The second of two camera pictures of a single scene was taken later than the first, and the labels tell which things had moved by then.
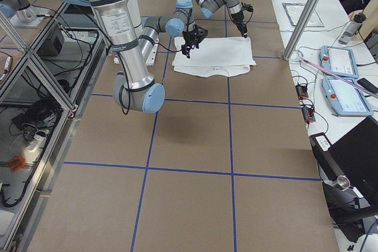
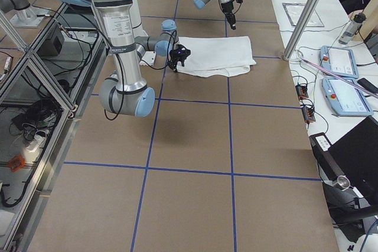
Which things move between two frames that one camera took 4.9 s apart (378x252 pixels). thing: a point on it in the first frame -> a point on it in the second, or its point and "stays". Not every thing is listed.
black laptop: [352, 159] stays
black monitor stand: [345, 212] stays
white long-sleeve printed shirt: [215, 56] stays
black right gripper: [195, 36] -> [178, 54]
